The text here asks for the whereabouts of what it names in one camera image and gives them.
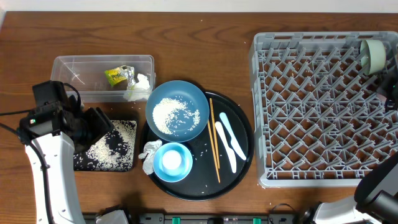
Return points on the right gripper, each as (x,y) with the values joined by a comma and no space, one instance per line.
(388,84)

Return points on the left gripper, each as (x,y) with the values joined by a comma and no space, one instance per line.
(104,126)

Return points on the mint green bowl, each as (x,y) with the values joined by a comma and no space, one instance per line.
(374,58)

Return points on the yellow green snack wrapper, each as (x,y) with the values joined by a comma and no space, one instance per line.
(123,73)

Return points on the white tissue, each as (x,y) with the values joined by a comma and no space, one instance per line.
(138,88)

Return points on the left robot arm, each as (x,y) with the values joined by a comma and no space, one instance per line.
(56,197)

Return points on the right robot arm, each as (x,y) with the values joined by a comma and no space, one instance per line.
(375,198)

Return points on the grey dishwasher rack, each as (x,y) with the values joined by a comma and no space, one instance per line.
(315,109)

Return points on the spilled rice pile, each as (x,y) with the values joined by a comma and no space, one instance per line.
(115,149)

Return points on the clear plastic bin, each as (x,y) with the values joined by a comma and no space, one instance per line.
(86,74)

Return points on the crumpled silver white napkin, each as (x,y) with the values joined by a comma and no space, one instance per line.
(149,151)

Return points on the dark blue plate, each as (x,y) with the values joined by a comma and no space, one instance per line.
(177,111)

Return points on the white small cup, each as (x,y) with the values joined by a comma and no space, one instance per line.
(171,161)

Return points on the light blue saucer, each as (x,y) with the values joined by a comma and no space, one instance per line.
(187,163)

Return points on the wooden chopstick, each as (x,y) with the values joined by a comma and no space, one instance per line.
(213,151)
(214,132)

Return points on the round black serving tray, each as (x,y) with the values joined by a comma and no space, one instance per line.
(202,183)

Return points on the white plastic knife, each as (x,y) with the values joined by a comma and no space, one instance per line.
(229,151)

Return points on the light blue plastic knife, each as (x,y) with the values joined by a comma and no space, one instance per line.
(234,142)

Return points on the black mounting rail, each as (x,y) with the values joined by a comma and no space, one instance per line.
(159,218)

